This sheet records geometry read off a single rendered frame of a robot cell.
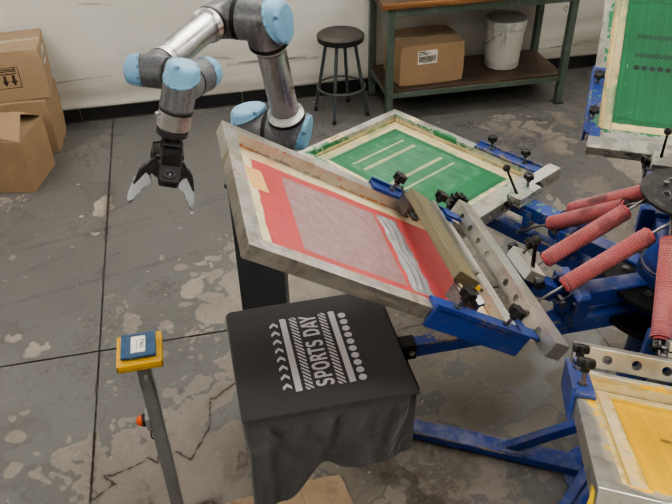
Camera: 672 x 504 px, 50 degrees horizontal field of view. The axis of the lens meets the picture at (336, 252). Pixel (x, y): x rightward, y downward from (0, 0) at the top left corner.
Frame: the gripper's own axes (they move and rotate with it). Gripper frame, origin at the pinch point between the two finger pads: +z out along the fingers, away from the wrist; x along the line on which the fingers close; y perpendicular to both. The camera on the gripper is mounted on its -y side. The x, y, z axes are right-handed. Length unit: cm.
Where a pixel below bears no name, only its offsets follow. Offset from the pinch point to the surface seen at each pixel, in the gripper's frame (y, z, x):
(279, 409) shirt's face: -20, 45, -37
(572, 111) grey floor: 303, 57, -323
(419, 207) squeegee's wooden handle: 10, -4, -70
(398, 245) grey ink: 2, 4, -64
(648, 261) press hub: 1, -1, -146
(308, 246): -15.1, -3.5, -32.9
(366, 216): 13, 3, -57
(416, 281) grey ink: -14, 4, -64
